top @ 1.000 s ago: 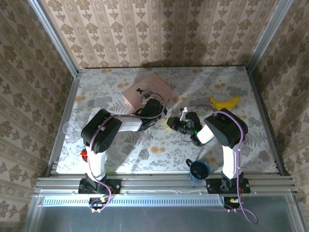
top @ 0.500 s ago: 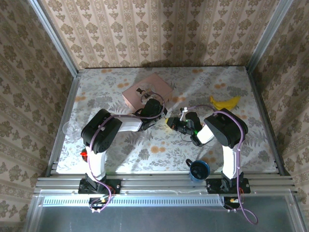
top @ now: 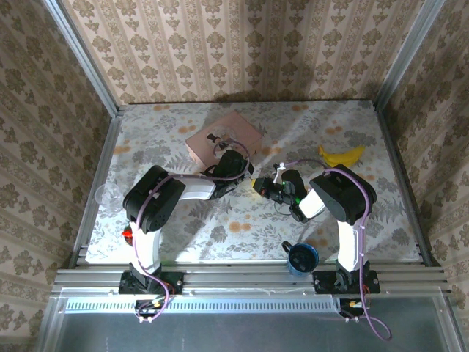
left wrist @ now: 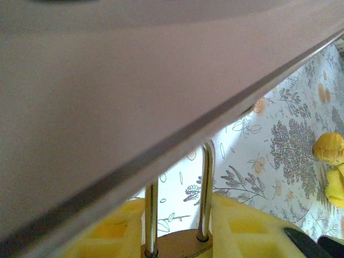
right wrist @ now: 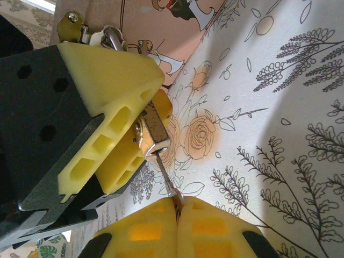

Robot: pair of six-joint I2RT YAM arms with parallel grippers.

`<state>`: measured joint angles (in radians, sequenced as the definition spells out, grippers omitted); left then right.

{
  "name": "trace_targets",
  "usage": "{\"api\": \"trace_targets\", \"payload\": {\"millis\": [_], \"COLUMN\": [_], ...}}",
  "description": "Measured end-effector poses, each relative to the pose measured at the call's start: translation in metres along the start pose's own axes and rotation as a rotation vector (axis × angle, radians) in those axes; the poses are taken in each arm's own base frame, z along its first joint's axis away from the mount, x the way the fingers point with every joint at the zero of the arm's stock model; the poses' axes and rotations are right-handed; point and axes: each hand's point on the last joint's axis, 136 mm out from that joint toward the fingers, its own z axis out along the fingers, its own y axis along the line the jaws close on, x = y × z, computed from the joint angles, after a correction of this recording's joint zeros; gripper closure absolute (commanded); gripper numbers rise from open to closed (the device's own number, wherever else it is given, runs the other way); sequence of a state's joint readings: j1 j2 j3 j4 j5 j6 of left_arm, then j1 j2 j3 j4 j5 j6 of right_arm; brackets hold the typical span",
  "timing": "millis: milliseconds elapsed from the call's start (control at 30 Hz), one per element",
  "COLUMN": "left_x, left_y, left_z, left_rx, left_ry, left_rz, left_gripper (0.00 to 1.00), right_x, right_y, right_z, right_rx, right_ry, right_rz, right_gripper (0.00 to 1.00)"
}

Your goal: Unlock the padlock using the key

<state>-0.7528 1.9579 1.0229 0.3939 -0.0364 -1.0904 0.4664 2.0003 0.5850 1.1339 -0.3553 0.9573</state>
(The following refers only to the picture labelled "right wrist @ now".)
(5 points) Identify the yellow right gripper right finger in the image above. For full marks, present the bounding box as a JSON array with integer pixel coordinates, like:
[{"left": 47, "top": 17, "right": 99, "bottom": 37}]
[{"left": 176, "top": 196, "right": 280, "bottom": 258}]

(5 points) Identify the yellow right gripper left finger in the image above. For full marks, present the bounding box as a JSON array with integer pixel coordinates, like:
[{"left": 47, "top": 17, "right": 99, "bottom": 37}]
[{"left": 80, "top": 197, "right": 180, "bottom": 258}]

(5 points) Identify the small metal key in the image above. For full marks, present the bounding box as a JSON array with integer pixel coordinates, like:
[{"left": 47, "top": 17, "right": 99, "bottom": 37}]
[{"left": 153, "top": 150, "right": 185, "bottom": 224}]

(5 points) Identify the silver padlock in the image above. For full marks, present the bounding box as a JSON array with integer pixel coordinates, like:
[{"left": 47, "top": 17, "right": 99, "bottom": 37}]
[{"left": 101, "top": 25, "right": 172, "bottom": 163}]

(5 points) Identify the metal box hasp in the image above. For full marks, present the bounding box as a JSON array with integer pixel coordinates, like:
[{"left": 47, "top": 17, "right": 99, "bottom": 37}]
[{"left": 57, "top": 10, "right": 129, "bottom": 52}]

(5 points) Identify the floral patterned tablecloth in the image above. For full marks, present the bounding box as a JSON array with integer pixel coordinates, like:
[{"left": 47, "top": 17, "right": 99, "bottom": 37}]
[{"left": 69, "top": 0, "right": 344, "bottom": 258}]

